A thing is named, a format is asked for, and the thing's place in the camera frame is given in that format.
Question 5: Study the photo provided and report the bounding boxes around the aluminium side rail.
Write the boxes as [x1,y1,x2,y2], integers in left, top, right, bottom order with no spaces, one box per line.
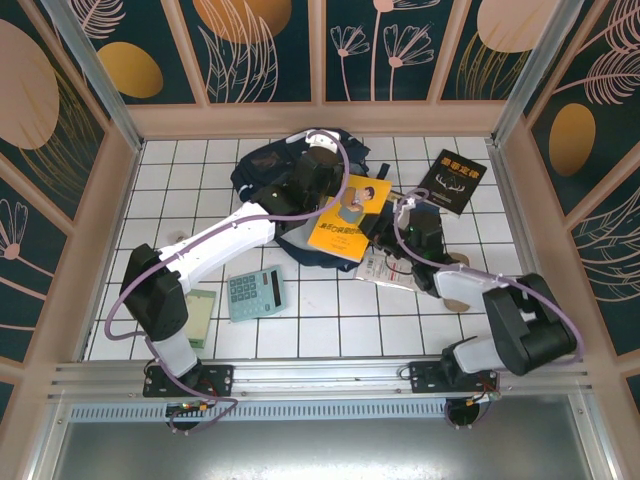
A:
[485,141,619,480]

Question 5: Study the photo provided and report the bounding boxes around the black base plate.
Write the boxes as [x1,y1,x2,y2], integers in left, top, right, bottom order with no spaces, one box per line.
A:
[143,363,235,399]
[409,359,501,396]

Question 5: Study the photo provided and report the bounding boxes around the white packaged stationery with label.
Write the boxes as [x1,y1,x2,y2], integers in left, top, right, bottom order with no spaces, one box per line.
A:
[352,247,419,292]

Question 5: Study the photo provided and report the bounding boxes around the small green circuit board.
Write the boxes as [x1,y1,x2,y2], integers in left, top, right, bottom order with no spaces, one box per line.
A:
[166,401,211,417]

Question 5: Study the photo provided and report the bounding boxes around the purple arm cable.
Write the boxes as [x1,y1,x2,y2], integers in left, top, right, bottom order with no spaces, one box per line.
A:
[392,188,587,431]
[105,128,349,435]

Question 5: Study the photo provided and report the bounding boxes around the teal desk calculator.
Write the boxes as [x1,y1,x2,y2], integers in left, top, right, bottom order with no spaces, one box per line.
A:
[227,264,286,323]

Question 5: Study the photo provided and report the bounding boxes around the black Murphy's law book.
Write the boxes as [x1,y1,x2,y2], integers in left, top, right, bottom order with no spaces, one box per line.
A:
[416,148,488,217]

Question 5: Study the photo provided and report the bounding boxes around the yellow paperback book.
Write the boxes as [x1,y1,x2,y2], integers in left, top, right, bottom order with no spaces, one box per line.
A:
[305,173,394,262]

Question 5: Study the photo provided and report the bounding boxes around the grey metal plate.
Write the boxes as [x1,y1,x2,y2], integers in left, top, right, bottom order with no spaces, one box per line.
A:
[49,422,614,480]

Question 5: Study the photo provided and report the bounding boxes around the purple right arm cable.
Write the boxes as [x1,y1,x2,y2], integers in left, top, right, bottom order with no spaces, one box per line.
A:
[392,188,587,431]

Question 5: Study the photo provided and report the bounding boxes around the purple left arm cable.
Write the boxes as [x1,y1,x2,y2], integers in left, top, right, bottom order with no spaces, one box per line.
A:
[105,128,349,435]

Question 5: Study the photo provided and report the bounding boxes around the pale green notebook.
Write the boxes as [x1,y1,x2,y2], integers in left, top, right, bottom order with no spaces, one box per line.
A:
[184,288,218,349]

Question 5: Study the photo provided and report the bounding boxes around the navy blue backpack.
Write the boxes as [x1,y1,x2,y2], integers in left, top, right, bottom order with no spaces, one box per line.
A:
[230,127,396,274]

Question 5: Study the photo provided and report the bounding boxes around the aluminium mounting rail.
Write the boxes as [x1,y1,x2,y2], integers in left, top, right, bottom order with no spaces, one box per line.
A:
[47,355,591,401]

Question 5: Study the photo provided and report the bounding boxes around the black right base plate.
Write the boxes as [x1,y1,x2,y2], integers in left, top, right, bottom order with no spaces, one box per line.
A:
[409,359,501,396]

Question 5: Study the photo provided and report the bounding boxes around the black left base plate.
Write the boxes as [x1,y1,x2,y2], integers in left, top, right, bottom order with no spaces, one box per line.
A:
[143,363,235,399]

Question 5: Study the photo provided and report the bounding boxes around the grey slotted cable duct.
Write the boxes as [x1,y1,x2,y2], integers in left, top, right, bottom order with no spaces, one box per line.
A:
[67,402,576,424]

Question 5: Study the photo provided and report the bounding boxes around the aluminium frame post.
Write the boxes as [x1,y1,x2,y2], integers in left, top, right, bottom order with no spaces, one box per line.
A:
[39,0,146,154]
[489,0,586,149]

